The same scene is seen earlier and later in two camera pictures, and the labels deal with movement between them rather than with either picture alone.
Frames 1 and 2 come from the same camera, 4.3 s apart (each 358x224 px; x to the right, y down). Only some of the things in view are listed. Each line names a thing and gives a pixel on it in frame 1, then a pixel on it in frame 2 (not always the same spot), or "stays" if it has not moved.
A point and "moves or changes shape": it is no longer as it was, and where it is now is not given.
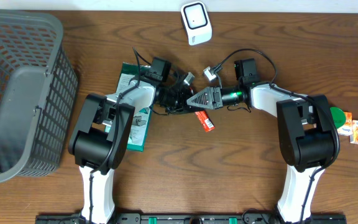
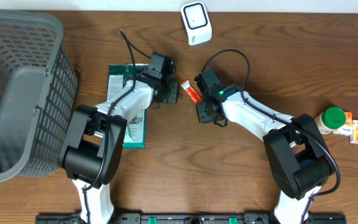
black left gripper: (183, 106) → (174, 95)
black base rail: (74, 218) stays
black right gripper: (212, 99) → (201, 116)
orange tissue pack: (347, 128) stays
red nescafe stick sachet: (205, 120) moves or changes shape
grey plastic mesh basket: (28, 88) stays
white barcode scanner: (196, 20) stays
